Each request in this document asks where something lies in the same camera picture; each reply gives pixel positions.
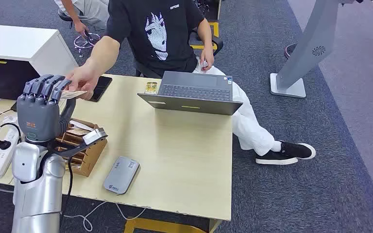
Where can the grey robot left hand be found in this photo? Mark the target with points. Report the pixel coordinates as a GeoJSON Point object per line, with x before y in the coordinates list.
{"type": "Point", "coordinates": [38, 115]}

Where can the person's left hand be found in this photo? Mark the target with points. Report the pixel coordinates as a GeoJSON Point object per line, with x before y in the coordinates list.
{"type": "Point", "coordinates": [207, 59]}

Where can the person's right hand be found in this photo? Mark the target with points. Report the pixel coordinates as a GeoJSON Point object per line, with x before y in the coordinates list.
{"type": "Point", "coordinates": [85, 78]}

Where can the brown printed hotel card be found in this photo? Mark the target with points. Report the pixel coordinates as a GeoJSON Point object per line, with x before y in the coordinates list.
{"type": "Point", "coordinates": [74, 94]}

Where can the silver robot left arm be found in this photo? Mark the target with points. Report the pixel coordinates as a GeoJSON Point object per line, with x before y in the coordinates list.
{"type": "Point", "coordinates": [38, 186]}

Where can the person's left forearm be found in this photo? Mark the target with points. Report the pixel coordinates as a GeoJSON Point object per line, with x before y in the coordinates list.
{"type": "Point", "coordinates": [205, 35]}

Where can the person's right forearm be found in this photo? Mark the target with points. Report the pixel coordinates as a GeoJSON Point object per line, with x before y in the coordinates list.
{"type": "Point", "coordinates": [104, 53]}

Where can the white card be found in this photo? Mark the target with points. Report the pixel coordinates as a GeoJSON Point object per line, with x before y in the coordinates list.
{"type": "Point", "coordinates": [81, 125]}

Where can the person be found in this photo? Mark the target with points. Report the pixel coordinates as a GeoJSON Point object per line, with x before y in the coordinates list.
{"type": "Point", "coordinates": [93, 13]}
{"type": "Point", "coordinates": [160, 32]}

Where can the yellow printed card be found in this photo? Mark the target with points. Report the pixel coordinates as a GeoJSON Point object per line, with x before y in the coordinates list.
{"type": "Point", "coordinates": [151, 87]}

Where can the wooden card organizer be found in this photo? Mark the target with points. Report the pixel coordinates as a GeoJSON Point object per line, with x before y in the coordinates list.
{"type": "Point", "coordinates": [91, 159]}

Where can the black smartphone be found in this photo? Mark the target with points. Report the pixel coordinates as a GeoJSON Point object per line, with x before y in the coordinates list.
{"type": "Point", "coordinates": [101, 87]}

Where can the grey open laptop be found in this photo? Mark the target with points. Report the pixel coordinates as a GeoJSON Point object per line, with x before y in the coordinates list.
{"type": "Point", "coordinates": [193, 91]}

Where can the stool with chrome base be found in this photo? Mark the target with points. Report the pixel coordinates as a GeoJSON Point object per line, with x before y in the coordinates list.
{"type": "Point", "coordinates": [86, 41]}

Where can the white power strip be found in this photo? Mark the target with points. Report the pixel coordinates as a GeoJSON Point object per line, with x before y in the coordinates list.
{"type": "Point", "coordinates": [1, 159]}

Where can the white cabinet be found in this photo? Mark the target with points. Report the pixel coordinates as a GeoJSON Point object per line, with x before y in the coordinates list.
{"type": "Point", "coordinates": [19, 40]}

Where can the grey kiosk stand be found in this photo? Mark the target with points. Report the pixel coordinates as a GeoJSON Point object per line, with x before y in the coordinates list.
{"type": "Point", "coordinates": [312, 48]}

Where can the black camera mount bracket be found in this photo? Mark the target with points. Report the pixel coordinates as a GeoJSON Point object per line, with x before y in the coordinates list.
{"type": "Point", "coordinates": [70, 149]}

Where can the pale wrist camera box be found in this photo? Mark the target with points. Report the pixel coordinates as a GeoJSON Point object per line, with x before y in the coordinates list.
{"type": "Point", "coordinates": [94, 135]}

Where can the yellow desk frame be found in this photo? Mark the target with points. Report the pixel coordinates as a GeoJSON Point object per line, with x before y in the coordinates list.
{"type": "Point", "coordinates": [160, 226]}

